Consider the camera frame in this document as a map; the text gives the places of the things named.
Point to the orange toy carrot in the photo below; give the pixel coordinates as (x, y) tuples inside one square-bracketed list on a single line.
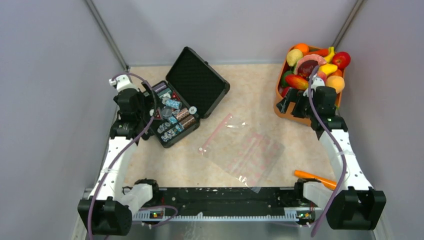
[(309, 176)]

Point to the yellow toy banana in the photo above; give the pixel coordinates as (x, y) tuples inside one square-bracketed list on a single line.
[(330, 54)]

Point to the orange fruit basket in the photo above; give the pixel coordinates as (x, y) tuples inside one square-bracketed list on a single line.
[(290, 103)]

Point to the white ten poker chip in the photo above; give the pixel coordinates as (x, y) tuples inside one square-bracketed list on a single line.
[(192, 110)]

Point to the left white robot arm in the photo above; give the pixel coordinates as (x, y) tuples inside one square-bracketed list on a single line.
[(108, 211)]

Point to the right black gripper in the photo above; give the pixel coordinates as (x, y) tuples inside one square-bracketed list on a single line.
[(290, 95)]

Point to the red yellow toy mango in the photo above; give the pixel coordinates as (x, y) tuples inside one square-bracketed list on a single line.
[(297, 82)]

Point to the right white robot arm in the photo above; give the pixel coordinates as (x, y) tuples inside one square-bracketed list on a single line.
[(354, 204)]

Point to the toy peach orange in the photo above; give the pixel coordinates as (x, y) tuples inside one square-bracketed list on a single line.
[(335, 82)]

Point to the red toy apple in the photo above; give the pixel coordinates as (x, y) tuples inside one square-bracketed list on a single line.
[(341, 60)]

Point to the black poker chip case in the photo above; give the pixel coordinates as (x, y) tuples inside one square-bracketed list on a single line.
[(191, 81)]

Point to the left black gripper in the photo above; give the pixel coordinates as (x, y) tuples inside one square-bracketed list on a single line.
[(142, 96)]

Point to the clear zip top bag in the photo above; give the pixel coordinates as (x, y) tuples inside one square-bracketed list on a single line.
[(244, 152)]

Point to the yellow toy pear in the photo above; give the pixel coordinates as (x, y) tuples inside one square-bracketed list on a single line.
[(328, 68)]

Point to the toy watermelon slice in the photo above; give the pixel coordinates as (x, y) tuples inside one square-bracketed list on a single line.
[(316, 57)]

